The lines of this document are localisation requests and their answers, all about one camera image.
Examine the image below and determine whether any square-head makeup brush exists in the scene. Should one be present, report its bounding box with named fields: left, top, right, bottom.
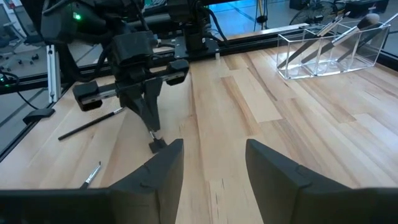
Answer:
left=148, top=130, right=169, bottom=154

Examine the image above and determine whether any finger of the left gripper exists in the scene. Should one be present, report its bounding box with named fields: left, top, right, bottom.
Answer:
left=119, top=85, right=153, bottom=132
left=144, top=77, right=162, bottom=132

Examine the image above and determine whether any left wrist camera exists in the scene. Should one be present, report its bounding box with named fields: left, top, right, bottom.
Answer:
left=110, top=30, right=159, bottom=68

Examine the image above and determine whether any silver aluminium post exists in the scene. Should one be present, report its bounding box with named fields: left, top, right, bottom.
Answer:
left=45, top=44, right=62, bottom=104

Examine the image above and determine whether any clear acrylic organizer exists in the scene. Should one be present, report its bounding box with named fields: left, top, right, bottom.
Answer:
left=275, top=23, right=391, bottom=80

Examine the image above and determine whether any black floor box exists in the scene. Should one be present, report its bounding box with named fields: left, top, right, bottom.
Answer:
left=344, top=0, right=389, bottom=15

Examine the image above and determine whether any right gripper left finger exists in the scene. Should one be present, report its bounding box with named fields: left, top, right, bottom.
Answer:
left=0, top=139, right=184, bottom=224

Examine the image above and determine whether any fan makeup brush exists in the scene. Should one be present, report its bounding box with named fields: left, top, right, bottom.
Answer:
left=336, top=11, right=398, bottom=62

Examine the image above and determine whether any black floor fan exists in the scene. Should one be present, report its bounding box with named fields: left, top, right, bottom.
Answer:
left=289, top=0, right=340, bottom=26

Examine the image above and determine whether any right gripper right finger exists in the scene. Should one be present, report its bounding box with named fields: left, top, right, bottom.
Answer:
left=245, top=139, right=398, bottom=224

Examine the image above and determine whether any black tripod stand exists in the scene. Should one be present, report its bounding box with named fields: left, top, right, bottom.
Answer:
left=254, top=0, right=270, bottom=24

